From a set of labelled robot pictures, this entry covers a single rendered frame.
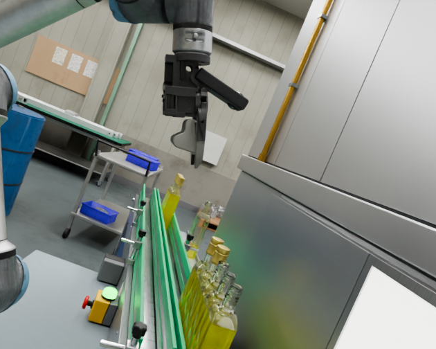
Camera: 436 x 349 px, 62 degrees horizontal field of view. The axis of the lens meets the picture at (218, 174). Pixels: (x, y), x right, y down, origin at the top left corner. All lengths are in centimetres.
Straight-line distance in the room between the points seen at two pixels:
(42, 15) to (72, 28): 711
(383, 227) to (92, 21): 734
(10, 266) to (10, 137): 280
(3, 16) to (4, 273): 48
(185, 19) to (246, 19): 688
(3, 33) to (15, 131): 292
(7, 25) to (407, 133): 70
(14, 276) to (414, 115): 84
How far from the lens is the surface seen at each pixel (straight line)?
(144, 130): 724
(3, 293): 86
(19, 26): 70
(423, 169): 67
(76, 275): 147
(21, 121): 360
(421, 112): 74
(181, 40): 71
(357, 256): 67
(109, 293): 120
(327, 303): 70
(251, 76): 735
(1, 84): 89
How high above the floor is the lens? 138
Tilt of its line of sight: 4 degrees down
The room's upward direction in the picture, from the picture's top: 23 degrees clockwise
